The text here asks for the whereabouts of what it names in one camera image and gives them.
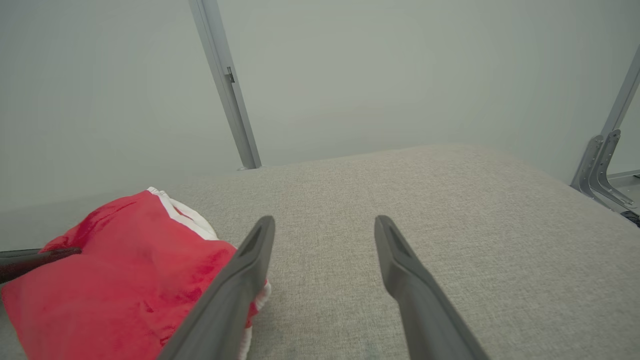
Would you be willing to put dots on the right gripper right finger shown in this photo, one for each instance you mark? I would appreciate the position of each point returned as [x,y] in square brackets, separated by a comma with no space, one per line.
[425,320]

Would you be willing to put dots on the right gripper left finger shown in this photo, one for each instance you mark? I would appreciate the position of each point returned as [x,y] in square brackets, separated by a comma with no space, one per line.
[225,310]

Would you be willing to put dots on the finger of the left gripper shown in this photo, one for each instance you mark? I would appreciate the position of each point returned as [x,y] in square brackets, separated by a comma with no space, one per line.
[25,267]

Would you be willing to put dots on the red basketball jersey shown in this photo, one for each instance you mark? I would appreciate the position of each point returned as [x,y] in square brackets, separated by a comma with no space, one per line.
[125,280]

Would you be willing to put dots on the grey metal bracket foot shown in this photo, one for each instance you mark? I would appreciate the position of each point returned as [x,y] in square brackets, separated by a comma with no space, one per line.
[592,170]

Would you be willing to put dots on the grey double partition post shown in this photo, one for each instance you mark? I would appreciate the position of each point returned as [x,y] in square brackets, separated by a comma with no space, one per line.
[225,60]

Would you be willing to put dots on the thin grey partition post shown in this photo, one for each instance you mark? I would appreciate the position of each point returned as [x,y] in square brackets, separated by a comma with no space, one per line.
[622,100]

